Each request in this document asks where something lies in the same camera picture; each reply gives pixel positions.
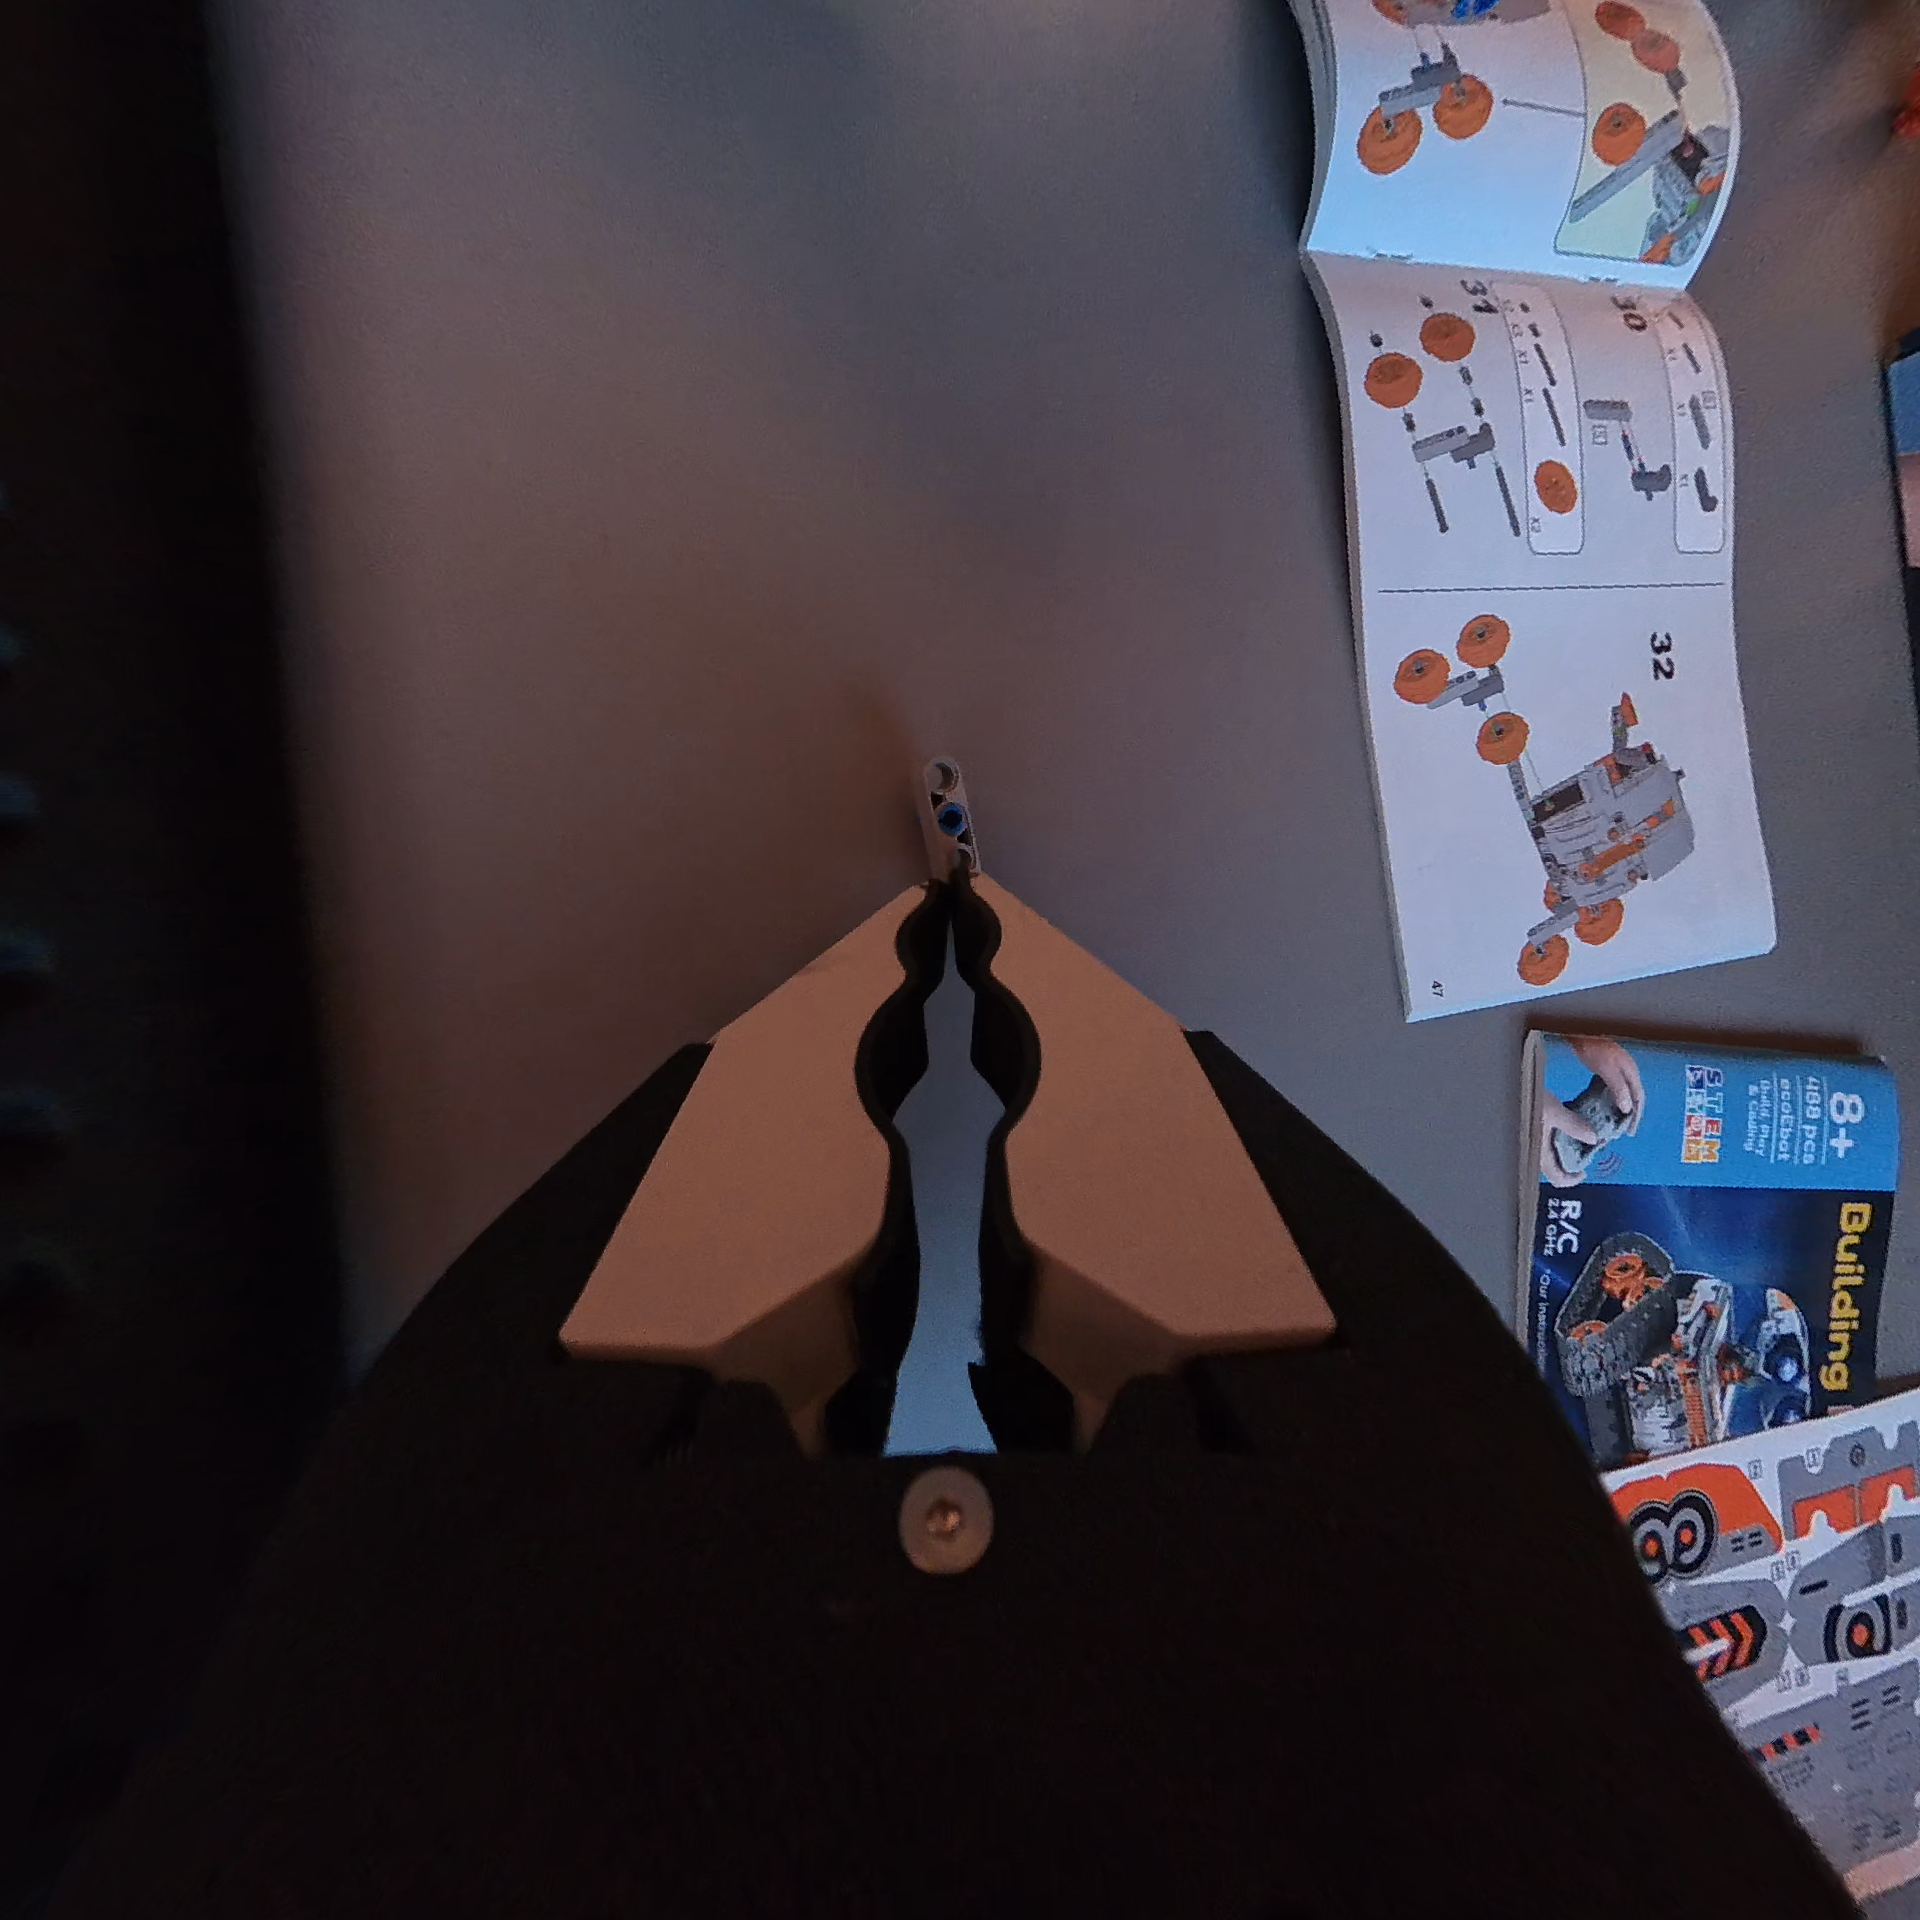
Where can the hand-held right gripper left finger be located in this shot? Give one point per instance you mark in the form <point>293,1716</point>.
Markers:
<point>720,1200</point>

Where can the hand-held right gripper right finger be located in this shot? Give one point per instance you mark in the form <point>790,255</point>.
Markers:
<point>1170,1200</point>

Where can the grey holed beam with blue pin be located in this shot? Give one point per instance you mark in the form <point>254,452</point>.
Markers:
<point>949,820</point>

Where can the grey desk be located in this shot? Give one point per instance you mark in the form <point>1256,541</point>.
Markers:
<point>750,452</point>

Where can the blue instruction booklet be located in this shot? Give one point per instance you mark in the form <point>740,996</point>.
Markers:
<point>1695,1244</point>

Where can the open white instruction booklet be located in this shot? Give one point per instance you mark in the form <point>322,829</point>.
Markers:
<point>1559,600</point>

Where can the robot sticker sheet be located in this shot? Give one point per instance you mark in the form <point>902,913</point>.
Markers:
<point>1799,1652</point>

